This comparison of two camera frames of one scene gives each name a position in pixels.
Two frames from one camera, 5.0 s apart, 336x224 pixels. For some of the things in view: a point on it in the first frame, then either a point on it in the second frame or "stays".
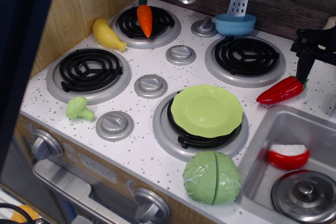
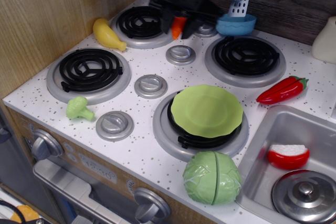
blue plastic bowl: x=235 y=25 stays
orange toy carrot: x=144 y=14 to x=177 y=27
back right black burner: x=245 y=62 stays
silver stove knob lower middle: x=150 y=86 stays
